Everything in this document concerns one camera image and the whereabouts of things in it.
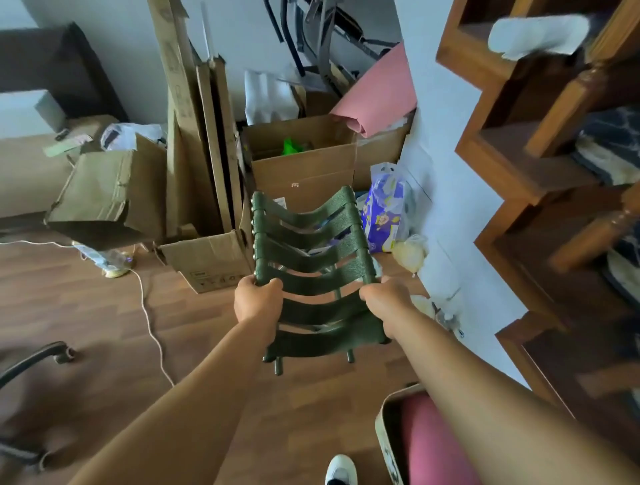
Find person's left hand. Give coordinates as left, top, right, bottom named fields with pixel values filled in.
left=233, top=274, right=285, bottom=346

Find person's right hand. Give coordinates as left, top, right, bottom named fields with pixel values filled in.
left=359, top=275, right=419, bottom=340

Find green slatted folding stool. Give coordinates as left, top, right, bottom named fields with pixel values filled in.
left=249, top=185, right=392, bottom=376

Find pink yoga mat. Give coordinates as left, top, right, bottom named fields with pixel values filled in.
left=375, top=383, right=483, bottom=485

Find person's right forearm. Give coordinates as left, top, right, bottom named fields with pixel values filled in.
left=387, top=312, right=640, bottom=485

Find person's left forearm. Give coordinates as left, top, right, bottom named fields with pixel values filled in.
left=67, top=319, right=276, bottom=485

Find person's white right shoe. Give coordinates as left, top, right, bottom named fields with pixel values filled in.
left=325, top=454, right=359, bottom=485

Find yellowish plastic bag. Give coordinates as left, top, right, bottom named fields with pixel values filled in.
left=391, top=233, right=430, bottom=276

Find open low cardboard box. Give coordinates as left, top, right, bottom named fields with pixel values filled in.
left=155, top=189, right=257, bottom=294

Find large open cardboard box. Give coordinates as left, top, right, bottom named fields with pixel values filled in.
left=241, top=115, right=359, bottom=216

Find plain cardboard box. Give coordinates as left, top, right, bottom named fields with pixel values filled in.
left=352, top=123, right=414, bottom=192

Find white power strip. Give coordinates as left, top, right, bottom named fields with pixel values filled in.
left=72, top=242, right=135, bottom=279

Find flat cardboard panels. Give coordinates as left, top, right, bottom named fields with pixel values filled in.
left=196, top=56, right=246, bottom=236

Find crumpled tilted cardboard box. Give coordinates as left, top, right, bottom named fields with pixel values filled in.
left=45, top=135, right=169, bottom=250

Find white foam packing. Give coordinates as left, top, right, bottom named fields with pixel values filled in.
left=243, top=69, right=301, bottom=126

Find pink foam sheet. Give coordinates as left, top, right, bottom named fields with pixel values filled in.
left=329, top=42, right=419, bottom=139

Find white plastic bag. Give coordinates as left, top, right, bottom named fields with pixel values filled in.
left=99, top=122, right=167, bottom=152

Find tall flat cardboard box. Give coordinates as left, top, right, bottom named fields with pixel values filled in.
left=147, top=0, right=222, bottom=241

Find black office chair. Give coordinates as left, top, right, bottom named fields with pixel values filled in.
left=0, top=341, right=77, bottom=473

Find brown sofa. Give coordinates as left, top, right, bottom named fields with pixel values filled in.
left=0, top=22, right=129, bottom=236

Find dark patterned stair carpets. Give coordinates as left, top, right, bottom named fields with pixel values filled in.
left=572, top=107, right=640, bottom=306

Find white box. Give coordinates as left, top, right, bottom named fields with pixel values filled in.
left=0, top=89, right=66, bottom=139

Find white paper sheet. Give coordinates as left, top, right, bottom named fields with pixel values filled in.
left=487, top=13, right=591, bottom=61

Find white cable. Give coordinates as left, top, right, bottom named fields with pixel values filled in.
left=0, top=239, right=176, bottom=388

